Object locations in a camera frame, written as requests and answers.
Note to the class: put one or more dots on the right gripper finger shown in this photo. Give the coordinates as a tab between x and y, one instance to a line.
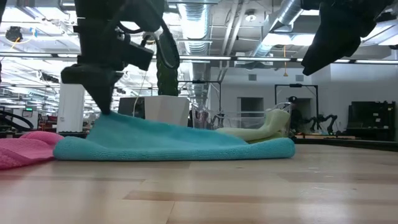
323	56

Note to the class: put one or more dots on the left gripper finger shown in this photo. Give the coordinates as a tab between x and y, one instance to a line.
99	81

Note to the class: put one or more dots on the blue microfiber towel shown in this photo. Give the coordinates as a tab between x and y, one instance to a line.
155	143

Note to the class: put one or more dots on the pale green microfiber towel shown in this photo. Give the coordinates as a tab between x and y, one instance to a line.
270	124

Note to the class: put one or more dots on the pink microfiber towel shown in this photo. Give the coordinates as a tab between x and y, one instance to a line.
25	149

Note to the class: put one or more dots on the black background robot arm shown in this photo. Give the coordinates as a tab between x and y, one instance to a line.
326	119

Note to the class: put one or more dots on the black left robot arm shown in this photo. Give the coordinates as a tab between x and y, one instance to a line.
99	12

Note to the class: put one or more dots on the black background monitor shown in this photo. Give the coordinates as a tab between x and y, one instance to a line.
127	107

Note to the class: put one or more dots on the white pillar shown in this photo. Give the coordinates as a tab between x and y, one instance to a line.
71	109

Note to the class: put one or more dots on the person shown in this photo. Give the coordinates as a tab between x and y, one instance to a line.
297	118

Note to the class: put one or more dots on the green cactus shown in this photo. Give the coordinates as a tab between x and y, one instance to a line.
168	81

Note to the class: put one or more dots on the black background cabinet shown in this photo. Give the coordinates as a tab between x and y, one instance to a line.
371	118

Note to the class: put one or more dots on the round black ceiling fixture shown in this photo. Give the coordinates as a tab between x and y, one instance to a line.
14	33

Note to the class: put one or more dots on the clear plastic tray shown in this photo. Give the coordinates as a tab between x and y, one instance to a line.
236	119

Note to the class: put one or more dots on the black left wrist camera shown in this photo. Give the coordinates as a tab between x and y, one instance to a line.
136	56

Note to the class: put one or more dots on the black metal gantry frame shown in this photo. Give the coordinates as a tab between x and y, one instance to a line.
295	85
202	81

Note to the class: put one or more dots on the smooth silver ventilation duct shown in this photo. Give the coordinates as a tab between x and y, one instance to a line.
289	12

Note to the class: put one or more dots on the corrugated silver ventilation duct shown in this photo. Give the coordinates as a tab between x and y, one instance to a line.
195	25

